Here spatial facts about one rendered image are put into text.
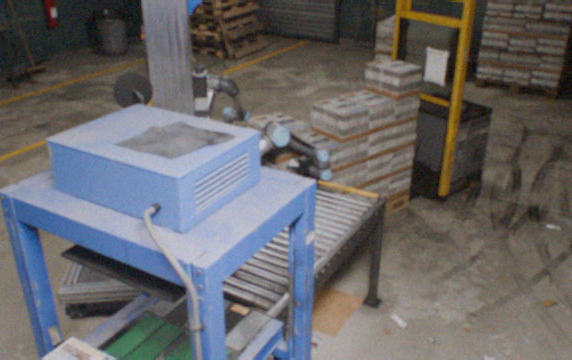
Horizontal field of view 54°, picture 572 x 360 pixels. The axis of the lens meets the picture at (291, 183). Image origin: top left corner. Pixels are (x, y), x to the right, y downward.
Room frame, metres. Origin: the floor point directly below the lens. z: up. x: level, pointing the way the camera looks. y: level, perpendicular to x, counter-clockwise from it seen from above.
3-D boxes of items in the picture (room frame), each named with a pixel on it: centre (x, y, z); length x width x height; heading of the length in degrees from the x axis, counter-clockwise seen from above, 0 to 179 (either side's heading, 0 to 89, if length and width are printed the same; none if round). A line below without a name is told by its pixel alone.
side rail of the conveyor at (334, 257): (2.63, -0.24, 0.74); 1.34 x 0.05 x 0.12; 150
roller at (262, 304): (2.24, 0.27, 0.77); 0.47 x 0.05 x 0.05; 60
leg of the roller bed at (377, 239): (3.18, -0.56, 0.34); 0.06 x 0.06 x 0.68; 60
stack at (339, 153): (4.19, -0.28, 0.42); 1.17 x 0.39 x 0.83; 129
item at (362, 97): (4.45, -0.61, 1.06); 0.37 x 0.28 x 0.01; 40
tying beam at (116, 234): (1.87, 0.48, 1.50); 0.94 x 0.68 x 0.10; 60
